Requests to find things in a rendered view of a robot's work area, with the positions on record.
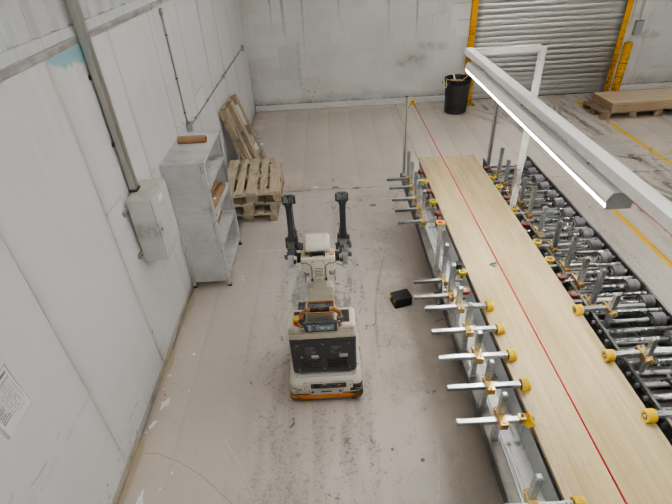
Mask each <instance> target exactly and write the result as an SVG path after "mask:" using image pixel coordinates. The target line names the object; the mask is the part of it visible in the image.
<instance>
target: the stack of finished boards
mask: <svg viewBox="0 0 672 504"><path fill-rule="evenodd" d="M592 101H593V102H595V103H596V104H598V105H600V106H601V107H603V108H605V109H606V110H608V111H610V112H626V111H641V110H655V109H670V108H672V87H667V88H652V89H637V90H622V91H608V92H593V96H592Z"/></svg>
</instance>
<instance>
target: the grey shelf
mask: <svg viewBox="0 0 672 504"><path fill-rule="evenodd" d="M193 135H206V136H207V142H205V143H188V144H178V143H177V140H176V141H175V143H174V144H173V146H172V147H171V149H170V150H169V151H168V153H167V154H166V156H165V157H164V159H163V160H162V162H161V163H160V164H159V169H160V172H161V176H162V178H163V179H165V183H166V186H167V189H168V193H169V197H170V200H171V204H172V207H173V211H174V214H175V217H176V221H177V224H178V228H179V231H180V241H181V244H182V248H183V251H184V255H185V258H186V261H187V265H188V268H189V272H190V275H191V279H192V282H193V285H194V286H193V287H194V288H197V286H198V285H197V284H196V282H210V281H227V282H228V286H232V282H231V278H230V274H231V267H232V264H233V262H234V259H235V255H236V252H237V248H238V244H239V245H242V241H241V236H240V231H239V226H238V222H237V217H236V211H235V207H234V202H233V197H232V192H231V187H230V182H229V177H228V172H227V167H226V162H225V156H224V152H223V147H222V142H221V137H220V131H204V132H186V133H181V134H180V135H179V136H193ZM217 137H218V139H217ZM218 142H219V144H218ZM219 147H220V149H219ZM220 152H221V154H220ZM222 154H223V155H222ZM223 159H224V160H223ZM222 162H223V164H222ZM224 165H225V166H224ZM223 167H224V169H223ZM200 168H201V170H200ZM201 172H202V174H201ZM224 172H225V174H224ZM203 173H204V174H203ZM225 177H226V179H225ZM227 179H228V180H227ZM215 180H217V181H218V185H219V183H220V182H223V183H225V188H224V190H223V193H222V195H221V197H220V199H219V202H218V204H217V206H216V208H214V204H213V200H212V198H213V196H214V194H215V192H214V194H213V196H212V195H211V191H210V190H211V188H212V186H213V183H214V181H215ZM226 182H227V183H226ZM229 189H230V190H229ZM228 191H229V193H228ZM206 193H207V195H206ZM229 196H230V198H229ZM207 198H208V199H207ZM209 198H210V199H209ZM230 201H231V203H230ZM208 202H209V204H208ZM210 203H211V204H210ZM209 206H210V208H209ZM231 206H232V208H231ZM211 208H212V209H211ZM233 209H234V210H233ZM210 210H211V212H210ZM221 210H222V214H221V218H220V221H219V225H218V221H217V220H218V217H219V214H220V211H221ZM234 221H235V222H234ZM213 223H214V225H213ZM235 226H236V227H235ZM214 227H215V229H214ZM216 229H217V230H216ZM237 229H238V230H237ZM236 230H237V232H236ZM215 232H216V233H215ZM238 233H239V235H238ZM182 242H183V243H182ZM185 246H186V247H185ZM186 249H187V250H186ZM226 279H227V280H226ZM195 280H196V281H195ZM228 280H229V281H228Z"/></svg>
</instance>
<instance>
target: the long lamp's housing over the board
mask: <svg viewBox="0 0 672 504"><path fill-rule="evenodd" d="M466 70H467V71H468V72H469V73H470V74H471V75H472V76H474V77H475V78H476V79H477V80H478V81H479V82H480V83H481V84H482V85H483V86H484V87H485V88H486V89H487V90H488V91H489V92H490V93H491V94H492V95H493V96H494V97H495V98H496V99H497V100H498V101H499V102H500V103H501V104H502V105H503V106H504V107H505V108H507V109H508V110H509V111H510V112H511V113H512V114H513V115H514V116H515V117H516V118H517V119H518V120H519V121H520V122H521V123H522V124H523V125H524V126H525V127H526V128H527V129H528V130H529V131H530V132H531V133H532V134H533V135H534V136H535V137H536V138H537V139H539V140H540V141H541V142H542V143H543V144H544V145H545V146H546V147H547V148H548V149H549V150H550V151H551V152H552V153H553V154H554V155H555V156H556V157H557V158H558V159H559V160H560V161H561V162H562V163H563V164H564V165H565V166H566V167H567V168H568V169H569V170H571V171H572V172H573V173H574V174H575V175H576V176H577V177H578V178H579V179H580V180H581V181H582V182H583V183H584V184H585V185H586V186H587V187H588V188H589V189H590V190H591V191H592V192H593V193H594V194H595V195H596V196H597V197H598V198H599V199H600V200H601V201H602V202H604V203H605V207H604V210H610V209H628V208H631V206H632V203H633V202H634V201H632V200H631V199H630V198H629V197H628V196H627V195H626V194H624V193H623V192H622V191H621V190H620V189H619V188H618V187H616V186H615V185H614V184H613V183H612V182H611V181H610V180H608V179H607V178H606V177H605V176H604V175H603V174H602V173H600V172H599V171H598V170H597V169H596V168H595V167H594V166H592V165H591V164H587V160H585V159H584V158H583V157H582V156H581V155H580V154H579V153H577V152H576V151H575V150H574V149H573V148H572V147H571V146H569V145H568V144H567V143H566V142H565V141H564V140H563V139H561V138H560V137H559V136H558V135H557V134H556V133H555V132H553V131H552V130H551V129H550V128H549V127H548V126H547V125H545V124H544V123H543V122H542V121H541V120H540V119H539V118H537V117H536V116H535V115H534V114H533V113H532V112H530V111H529V110H528V109H527V108H526V107H525V106H521V103H520V102H519V101H518V100H517V99H516V98H514V97H513V96H512V95H511V94H510V93H509V92H508V91H506V90H505V89H504V88H503V87H502V86H501V85H500V84H498V83H497V82H496V81H495V80H494V79H493V78H492V77H490V76H489V75H488V74H487V73H486V72H485V71H484V70H481V68H480V67H479V66H478V65H477V64H476V63H474V62H468V63H467V64H466V66H465V72H466Z"/></svg>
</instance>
